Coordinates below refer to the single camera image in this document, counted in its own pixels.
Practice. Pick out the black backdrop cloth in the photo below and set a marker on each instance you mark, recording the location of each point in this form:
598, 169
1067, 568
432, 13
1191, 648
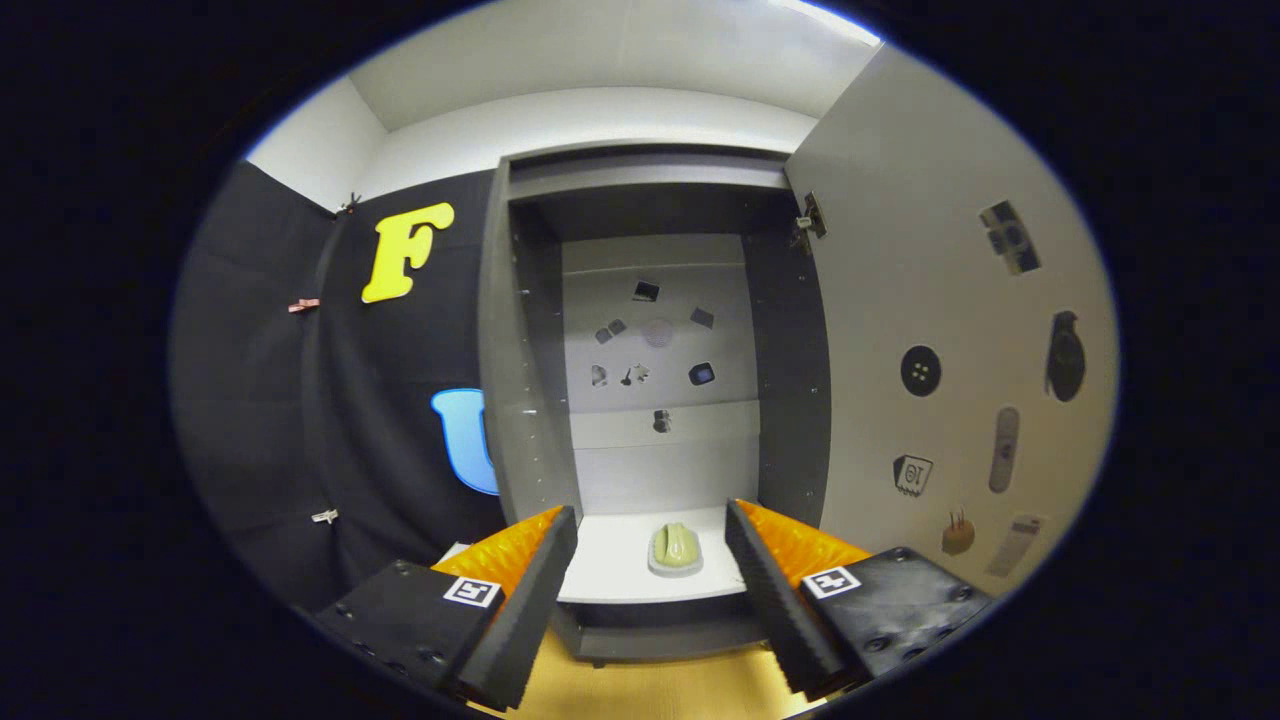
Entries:
260, 420

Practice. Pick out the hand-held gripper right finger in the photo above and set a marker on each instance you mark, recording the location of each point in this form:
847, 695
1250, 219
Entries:
775, 605

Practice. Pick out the long ceiling light panel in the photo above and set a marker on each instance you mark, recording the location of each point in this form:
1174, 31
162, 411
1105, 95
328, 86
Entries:
830, 20

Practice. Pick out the pink clip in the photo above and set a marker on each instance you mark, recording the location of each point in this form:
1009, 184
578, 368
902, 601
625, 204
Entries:
303, 305

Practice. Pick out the beige cabinet door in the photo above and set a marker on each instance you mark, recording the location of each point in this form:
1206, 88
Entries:
900, 280

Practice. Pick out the black clip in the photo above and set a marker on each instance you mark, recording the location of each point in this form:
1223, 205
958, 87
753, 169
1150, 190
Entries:
348, 205

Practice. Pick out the grey cabinet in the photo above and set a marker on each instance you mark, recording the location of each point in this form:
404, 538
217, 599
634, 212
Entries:
790, 380

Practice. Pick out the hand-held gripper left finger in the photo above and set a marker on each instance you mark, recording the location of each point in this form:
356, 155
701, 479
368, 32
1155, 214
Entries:
525, 610

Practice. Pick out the metal door hinge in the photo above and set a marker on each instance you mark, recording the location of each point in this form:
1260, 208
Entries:
808, 220

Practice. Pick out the pale green rounded object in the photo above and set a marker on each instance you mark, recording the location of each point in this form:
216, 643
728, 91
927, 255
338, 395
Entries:
676, 548

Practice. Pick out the white clip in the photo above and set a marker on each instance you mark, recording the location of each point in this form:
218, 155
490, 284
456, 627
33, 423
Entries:
324, 516

